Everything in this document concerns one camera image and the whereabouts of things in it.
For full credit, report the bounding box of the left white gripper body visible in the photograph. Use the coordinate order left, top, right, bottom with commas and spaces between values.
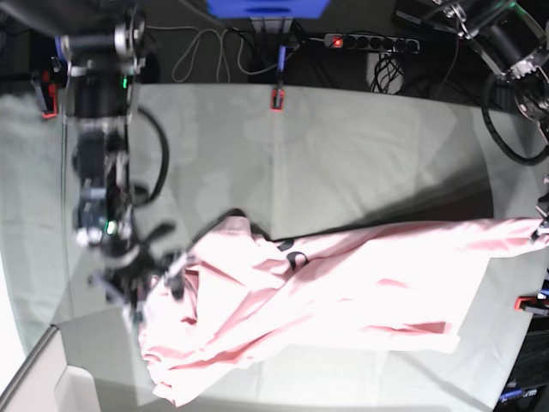
530, 191, 549, 241

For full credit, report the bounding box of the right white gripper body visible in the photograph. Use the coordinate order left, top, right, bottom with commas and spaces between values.
87, 248, 189, 324

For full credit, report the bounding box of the pink t-shirt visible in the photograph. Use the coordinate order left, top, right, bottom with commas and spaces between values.
138, 215, 548, 407

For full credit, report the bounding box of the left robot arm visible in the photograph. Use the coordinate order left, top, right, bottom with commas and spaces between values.
421, 0, 548, 167

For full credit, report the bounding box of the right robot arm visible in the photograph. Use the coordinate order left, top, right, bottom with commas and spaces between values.
1, 1, 184, 324

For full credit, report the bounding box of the right red black clamp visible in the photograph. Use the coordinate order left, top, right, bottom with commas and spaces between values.
514, 293, 548, 317

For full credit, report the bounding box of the red black clamp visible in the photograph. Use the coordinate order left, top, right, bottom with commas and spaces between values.
270, 88, 285, 112
514, 293, 548, 317
31, 71, 57, 119

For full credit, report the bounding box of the white bin corner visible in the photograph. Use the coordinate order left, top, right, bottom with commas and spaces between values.
1, 325, 100, 412

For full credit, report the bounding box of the grey-green table cloth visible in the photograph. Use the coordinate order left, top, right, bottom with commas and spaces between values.
1, 84, 548, 411

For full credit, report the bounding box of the left red black clamp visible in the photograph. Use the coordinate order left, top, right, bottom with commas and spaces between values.
31, 71, 57, 119

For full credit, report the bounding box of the centre red black clamp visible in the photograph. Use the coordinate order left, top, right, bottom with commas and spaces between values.
270, 88, 285, 112

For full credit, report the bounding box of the black power strip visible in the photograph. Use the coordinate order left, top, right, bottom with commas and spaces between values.
323, 33, 421, 55

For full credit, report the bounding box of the blue box on stand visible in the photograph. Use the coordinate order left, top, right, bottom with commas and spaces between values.
206, 0, 330, 19

